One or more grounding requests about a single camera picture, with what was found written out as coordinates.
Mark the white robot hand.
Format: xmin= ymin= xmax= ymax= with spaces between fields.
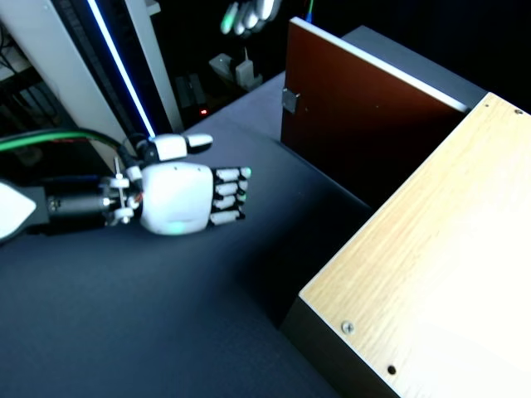
xmin=134 ymin=132 xmax=254 ymax=236
xmin=219 ymin=0 xmax=278 ymax=36

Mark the white cabinet door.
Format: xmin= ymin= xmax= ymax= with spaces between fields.
xmin=280 ymin=16 xmax=470 ymax=208

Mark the wooden cabinet body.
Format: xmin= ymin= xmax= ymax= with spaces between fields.
xmin=281 ymin=91 xmax=531 ymax=398

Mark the white plastic block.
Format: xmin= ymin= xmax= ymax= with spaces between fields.
xmin=208 ymin=52 xmax=236 ymax=82

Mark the black device with red light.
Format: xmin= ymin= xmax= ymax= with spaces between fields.
xmin=173 ymin=73 xmax=211 ymax=121

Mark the grey table cloth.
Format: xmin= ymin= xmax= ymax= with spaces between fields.
xmin=0 ymin=24 xmax=489 ymax=398

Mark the blue-white LED strip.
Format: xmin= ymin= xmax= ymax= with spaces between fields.
xmin=85 ymin=0 xmax=162 ymax=140

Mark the thin white frame post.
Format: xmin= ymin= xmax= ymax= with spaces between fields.
xmin=124 ymin=0 xmax=184 ymax=134

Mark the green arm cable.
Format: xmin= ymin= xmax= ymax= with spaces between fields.
xmin=0 ymin=127 xmax=138 ymax=165

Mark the wide white frame pillar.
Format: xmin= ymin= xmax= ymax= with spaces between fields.
xmin=0 ymin=0 xmax=139 ymax=163

